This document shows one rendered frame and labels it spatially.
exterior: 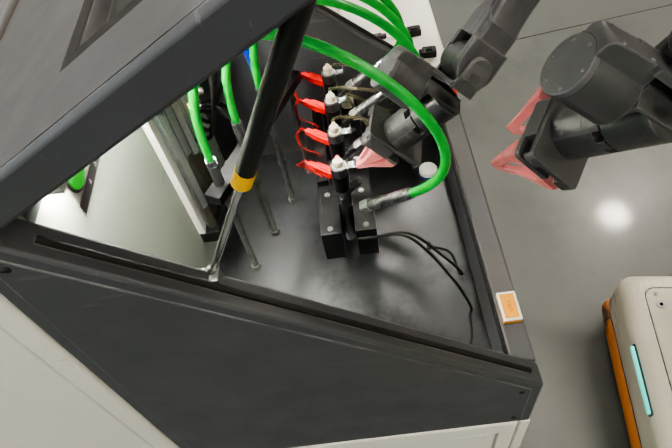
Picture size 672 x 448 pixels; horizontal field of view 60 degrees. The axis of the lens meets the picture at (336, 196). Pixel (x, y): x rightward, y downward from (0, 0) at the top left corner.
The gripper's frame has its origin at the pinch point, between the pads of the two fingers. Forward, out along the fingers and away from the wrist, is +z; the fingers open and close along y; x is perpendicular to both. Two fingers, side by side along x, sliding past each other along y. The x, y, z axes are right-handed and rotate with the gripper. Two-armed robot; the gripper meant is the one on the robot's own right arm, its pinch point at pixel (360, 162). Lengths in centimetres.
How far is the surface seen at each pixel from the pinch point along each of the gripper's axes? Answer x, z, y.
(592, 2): -208, 20, -133
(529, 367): 26.8, -8.5, -29.0
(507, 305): 16.3, -6.0, -27.7
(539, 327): -30, 48, -109
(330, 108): -13.9, 5.7, 4.6
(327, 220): 2.6, 14.0, -4.0
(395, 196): 10.3, -7.7, -1.9
